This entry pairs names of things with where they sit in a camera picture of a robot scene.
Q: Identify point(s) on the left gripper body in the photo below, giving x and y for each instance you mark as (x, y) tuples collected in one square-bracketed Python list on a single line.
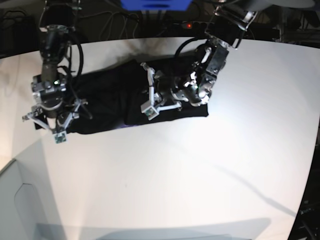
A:
[(160, 90)]

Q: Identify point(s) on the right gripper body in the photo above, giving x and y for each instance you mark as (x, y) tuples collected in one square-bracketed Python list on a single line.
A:
[(56, 119)]

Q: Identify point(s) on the black T-shirt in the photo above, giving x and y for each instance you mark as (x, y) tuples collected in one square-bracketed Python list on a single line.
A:
[(114, 97)]

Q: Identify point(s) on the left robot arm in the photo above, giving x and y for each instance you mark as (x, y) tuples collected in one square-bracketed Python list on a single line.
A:
[(194, 84)]

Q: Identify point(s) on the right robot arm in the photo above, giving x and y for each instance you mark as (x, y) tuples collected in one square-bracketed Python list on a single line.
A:
[(56, 102)]

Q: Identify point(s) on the black power strip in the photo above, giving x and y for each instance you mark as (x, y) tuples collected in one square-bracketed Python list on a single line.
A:
[(191, 26)]

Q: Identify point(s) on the blue plastic bin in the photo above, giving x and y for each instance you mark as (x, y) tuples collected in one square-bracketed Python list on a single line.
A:
[(155, 5)]

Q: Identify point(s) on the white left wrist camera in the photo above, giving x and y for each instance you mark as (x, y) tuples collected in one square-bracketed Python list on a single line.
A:
[(149, 110)]

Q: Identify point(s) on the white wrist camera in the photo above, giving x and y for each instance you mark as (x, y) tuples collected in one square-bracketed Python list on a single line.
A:
[(60, 137), (149, 110)]

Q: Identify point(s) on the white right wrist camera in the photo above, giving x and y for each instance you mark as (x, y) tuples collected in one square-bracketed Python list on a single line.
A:
[(60, 137)]

